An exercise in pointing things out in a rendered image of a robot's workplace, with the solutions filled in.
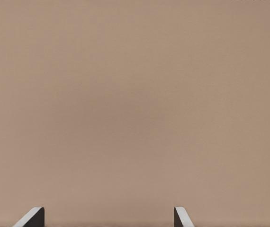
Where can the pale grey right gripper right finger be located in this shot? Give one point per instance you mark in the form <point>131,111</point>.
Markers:
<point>182,218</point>

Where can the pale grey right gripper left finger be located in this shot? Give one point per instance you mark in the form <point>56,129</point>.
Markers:
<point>34,219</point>

